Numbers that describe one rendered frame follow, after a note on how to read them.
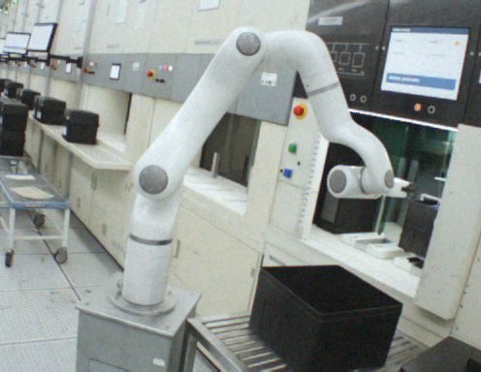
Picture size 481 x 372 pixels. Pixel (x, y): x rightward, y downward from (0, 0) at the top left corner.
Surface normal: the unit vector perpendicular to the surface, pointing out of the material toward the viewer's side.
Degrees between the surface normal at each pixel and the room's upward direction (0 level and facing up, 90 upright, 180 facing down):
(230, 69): 126
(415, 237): 90
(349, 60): 90
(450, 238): 90
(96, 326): 90
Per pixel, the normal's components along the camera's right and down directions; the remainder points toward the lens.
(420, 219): -0.80, -0.04
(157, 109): 0.56, 0.25
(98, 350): -0.17, 0.15
